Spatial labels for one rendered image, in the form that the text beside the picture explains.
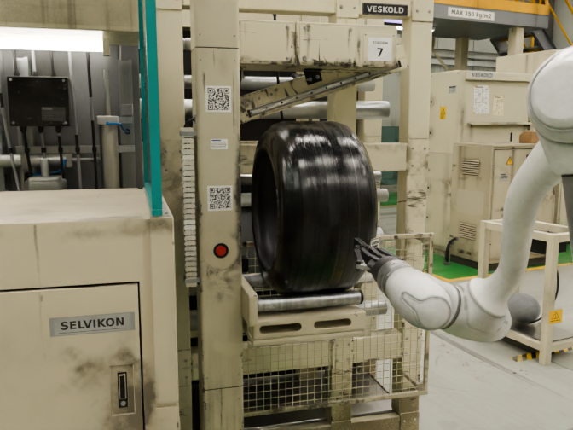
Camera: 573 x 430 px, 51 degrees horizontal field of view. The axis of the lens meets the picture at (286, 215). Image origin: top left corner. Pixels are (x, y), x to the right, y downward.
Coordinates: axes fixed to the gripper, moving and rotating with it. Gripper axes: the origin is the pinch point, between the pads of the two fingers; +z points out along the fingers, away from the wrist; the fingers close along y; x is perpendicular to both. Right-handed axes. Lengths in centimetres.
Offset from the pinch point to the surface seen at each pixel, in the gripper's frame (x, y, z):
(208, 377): 49, 38, 24
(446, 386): 129, -107, 118
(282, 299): 23.1, 15.6, 20.2
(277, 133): -25.0, 15.2, 34.2
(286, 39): -52, 5, 64
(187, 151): -20, 42, 35
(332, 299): 24.1, 0.0, 19.6
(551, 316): 100, -181, 133
